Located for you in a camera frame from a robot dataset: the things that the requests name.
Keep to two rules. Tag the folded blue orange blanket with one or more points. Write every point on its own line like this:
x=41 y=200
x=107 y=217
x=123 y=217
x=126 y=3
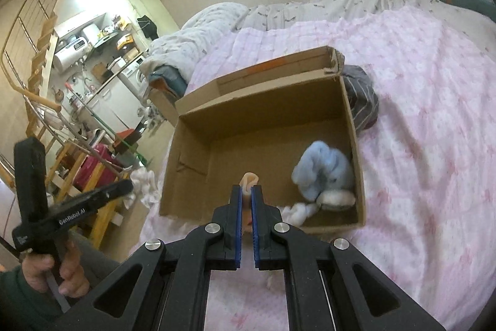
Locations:
x=174 y=81

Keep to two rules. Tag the clear plastic bag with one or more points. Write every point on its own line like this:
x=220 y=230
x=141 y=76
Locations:
x=143 y=183

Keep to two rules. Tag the white water heater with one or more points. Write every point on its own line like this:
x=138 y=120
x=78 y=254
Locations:
x=68 y=57

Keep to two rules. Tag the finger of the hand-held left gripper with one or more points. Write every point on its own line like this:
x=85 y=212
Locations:
x=112 y=190
x=31 y=176

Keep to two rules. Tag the person's left hand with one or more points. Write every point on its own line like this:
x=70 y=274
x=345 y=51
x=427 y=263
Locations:
x=71 y=276

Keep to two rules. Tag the wooden staircase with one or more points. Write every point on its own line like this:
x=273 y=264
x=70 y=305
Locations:
x=38 y=44

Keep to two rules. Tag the dark red box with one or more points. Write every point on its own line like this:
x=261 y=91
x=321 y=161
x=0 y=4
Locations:
x=128 y=135

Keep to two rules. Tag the white washing machine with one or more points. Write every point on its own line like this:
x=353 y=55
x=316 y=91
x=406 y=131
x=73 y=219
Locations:
x=137 y=77

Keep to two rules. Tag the white socks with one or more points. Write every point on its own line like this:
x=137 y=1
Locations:
x=298 y=212

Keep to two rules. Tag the white kitchen counter cabinet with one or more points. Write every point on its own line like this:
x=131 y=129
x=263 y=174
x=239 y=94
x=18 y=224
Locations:
x=112 y=98

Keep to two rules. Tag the grey patterned duvet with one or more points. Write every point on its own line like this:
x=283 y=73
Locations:
x=271 y=13

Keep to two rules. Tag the person's left forearm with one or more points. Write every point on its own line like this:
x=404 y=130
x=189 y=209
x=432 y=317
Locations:
x=23 y=300

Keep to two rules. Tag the black hanging garment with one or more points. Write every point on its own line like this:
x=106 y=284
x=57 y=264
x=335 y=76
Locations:
x=147 y=28

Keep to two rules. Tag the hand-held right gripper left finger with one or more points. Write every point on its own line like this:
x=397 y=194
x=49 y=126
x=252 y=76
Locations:
x=237 y=238

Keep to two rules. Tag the dark striped cloth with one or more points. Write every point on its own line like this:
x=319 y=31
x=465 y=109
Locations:
x=362 y=98

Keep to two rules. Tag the brown cardboard box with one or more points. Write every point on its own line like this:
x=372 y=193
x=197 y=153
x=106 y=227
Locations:
x=252 y=137

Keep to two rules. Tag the red suitcase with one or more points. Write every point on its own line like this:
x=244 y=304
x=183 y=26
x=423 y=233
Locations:
x=91 y=168

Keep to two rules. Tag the blue fluffy socks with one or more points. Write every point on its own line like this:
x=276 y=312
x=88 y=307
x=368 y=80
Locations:
x=321 y=172

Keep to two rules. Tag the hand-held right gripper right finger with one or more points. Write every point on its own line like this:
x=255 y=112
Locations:
x=255 y=238

